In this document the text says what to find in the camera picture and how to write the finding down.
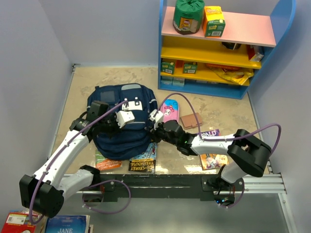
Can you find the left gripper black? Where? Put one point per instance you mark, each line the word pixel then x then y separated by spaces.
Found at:
pixel 117 129

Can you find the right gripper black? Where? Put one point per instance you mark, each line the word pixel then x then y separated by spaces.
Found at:
pixel 153 133

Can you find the navy blue school backpack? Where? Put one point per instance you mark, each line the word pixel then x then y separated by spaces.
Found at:
pixel 133 139

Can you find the small brown leather wallet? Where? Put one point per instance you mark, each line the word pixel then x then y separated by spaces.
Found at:
pixel 191 121

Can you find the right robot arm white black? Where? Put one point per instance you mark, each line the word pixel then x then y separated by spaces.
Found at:
pixel 249 154

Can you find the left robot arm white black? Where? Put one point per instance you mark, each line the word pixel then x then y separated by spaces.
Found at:
pixel 44 192

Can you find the yellow snack bag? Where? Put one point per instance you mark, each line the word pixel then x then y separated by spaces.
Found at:
pixel 237 75

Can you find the pink blue pencil case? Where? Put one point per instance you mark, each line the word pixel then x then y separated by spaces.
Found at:
pixel 169 110

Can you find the black 169-storey treehouse book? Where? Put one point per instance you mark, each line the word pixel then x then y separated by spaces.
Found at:
pixel 145 162

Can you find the orange 78-storey treehouse book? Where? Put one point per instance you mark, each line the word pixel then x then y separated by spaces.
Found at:
pixel 102 163

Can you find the purple Roald Dahl book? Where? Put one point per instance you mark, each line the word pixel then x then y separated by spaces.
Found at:
pixel 212 161

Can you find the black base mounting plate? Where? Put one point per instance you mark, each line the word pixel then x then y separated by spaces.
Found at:
pixel 162 186

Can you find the left small green box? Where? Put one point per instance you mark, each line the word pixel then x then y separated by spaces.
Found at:
pixel 167 66

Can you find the small green box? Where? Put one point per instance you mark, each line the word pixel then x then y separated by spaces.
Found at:
pixel 167 66
pixel 190 67

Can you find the right small green box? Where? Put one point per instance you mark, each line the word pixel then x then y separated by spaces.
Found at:
pixel 190 67

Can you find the colourful blue toy shelf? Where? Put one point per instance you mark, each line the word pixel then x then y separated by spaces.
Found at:
pixel 246 29

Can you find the blue Jane book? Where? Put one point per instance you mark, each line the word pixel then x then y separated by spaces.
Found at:
pixel 69 224

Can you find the red white packet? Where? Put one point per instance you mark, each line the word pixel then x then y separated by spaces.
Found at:
pixel 255 53

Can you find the orange green carton box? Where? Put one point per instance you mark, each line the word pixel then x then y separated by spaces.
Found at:
pixel 213 24

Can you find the green wrapped tissue roll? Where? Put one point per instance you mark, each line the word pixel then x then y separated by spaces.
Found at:
pixel 188 15

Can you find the red book bottom left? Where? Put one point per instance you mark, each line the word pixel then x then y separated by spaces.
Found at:
pixel 19 222

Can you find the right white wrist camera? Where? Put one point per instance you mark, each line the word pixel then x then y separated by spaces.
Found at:
pixel 156 117

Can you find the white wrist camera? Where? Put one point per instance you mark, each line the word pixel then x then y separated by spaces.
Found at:
pixel 156 117
pixel 124 117

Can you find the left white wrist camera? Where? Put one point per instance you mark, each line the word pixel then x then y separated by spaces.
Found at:
pixel 124 117

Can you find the aluminium rail frame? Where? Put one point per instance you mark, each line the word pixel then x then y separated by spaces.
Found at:
pixel 269 188

